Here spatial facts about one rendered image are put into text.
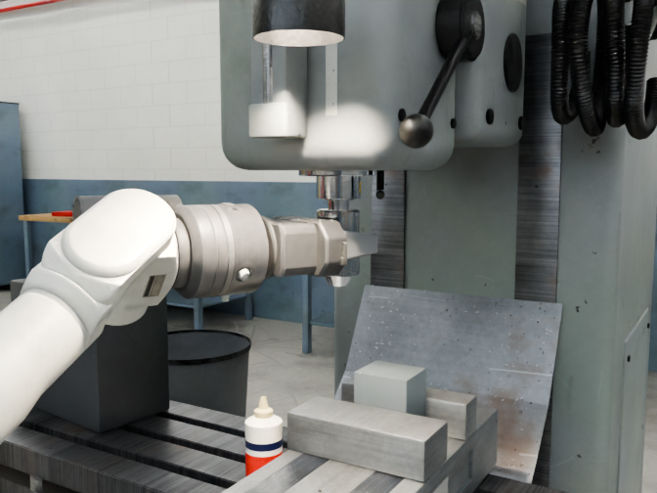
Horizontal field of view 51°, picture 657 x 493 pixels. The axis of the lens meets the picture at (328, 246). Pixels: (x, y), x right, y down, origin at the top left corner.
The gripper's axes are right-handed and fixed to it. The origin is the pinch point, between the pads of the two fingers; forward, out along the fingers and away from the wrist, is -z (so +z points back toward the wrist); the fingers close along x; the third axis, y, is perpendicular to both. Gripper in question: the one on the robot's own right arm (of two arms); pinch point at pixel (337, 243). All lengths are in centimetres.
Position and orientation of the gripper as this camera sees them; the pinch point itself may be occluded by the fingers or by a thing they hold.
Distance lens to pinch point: 74.2
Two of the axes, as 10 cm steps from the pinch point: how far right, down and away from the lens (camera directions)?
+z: -8.3, 0.5, -5.6
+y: -0.1, 9.9, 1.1
